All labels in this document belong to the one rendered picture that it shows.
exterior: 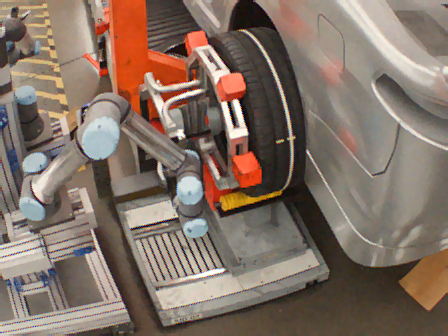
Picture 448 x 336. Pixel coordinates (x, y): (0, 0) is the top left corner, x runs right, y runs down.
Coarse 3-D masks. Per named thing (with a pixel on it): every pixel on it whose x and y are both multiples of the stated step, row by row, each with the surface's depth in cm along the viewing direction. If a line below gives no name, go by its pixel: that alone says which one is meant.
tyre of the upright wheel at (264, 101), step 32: (256, 32) 237; (256, 64) 223; (288, 64) 225; (256, 96) 220; (288, 96) 223; (256, 128) 222; (224, 160) 275; (256, 160) 230; (288, 160) 230; (256, 192) 243
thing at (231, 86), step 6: (222, 78) 216; (228, 78) 216; (234, 78) 216; (240, 78) 217; (216, 84) 222; (222, 84) 215; (228, 84) 215; (234, 84) 216; (240, 84) 216; (222, 90) 217; (228, 90) 215; (234, 90) 215; (240, 90) 216; (222, 96) 219; (228, 96) 218; (234, 96) 220; (240, 96) 222
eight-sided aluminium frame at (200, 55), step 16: (208, 48) 238; (192, 64) 253; (208, 64) 229; (192, 80) 264; (224, 112) 223; (240, 112) 224; (240, 128) 224; (208, 144) 273; (240, 144) 230; (208, 160) 267; (224, 176) 260
